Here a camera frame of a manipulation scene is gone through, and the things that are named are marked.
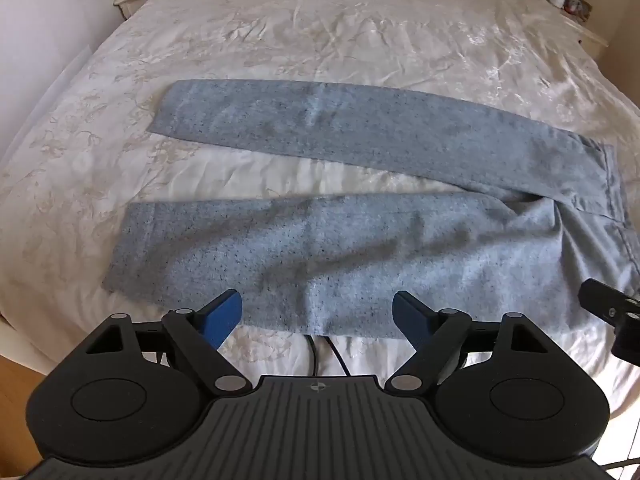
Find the right cream nightstand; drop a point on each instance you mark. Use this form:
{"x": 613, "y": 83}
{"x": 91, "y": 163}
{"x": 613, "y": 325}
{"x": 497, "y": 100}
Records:
{"x": 591, "y": 42}

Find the cream floral bedspread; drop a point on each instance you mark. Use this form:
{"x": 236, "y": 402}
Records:
{"x": 65, "y": 189}

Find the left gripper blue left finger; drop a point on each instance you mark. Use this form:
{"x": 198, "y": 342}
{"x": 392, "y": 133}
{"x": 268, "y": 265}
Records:
{"x": 194, "y": 340}

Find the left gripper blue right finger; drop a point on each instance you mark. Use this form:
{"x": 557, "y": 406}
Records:
{"x": 437, "y": 338}

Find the grey speckled pants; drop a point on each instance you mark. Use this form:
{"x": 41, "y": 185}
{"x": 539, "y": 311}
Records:
{"x": 530, "y": 212}

